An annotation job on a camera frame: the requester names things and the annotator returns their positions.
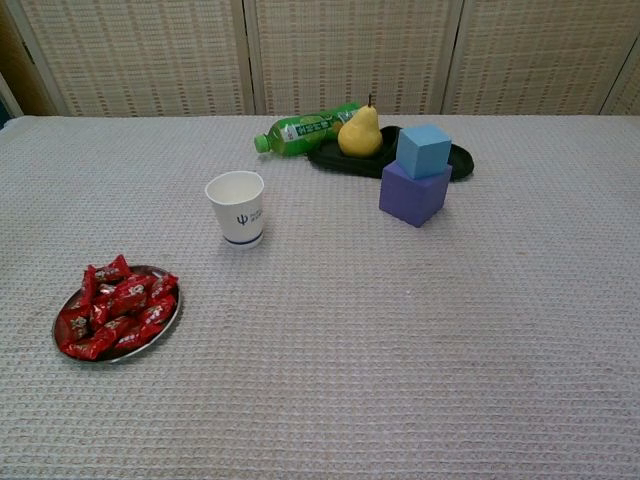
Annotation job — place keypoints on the round metal plate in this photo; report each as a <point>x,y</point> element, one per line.
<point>148,271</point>

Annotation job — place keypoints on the black oval plate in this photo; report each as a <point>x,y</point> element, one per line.
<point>350,165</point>

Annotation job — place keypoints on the green plastic drink bottle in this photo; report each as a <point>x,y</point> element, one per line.
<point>295,135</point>

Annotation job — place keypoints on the brown wooden board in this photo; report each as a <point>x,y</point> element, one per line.
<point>17,65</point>

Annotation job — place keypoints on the white paper cup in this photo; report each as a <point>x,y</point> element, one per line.
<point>240,220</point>

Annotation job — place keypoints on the yellow pear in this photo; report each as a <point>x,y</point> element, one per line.
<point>360,135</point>

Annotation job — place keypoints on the purple foam cube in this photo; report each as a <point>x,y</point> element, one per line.
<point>410,197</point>

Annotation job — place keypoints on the light blue foam cube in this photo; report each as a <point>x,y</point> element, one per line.
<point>425,150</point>

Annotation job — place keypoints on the woven folding screen panel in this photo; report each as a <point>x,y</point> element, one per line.
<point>350,50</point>
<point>140,55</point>
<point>631,95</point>
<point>530,55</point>

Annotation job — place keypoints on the white woven tablecloth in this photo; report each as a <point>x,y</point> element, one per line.
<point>350,325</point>

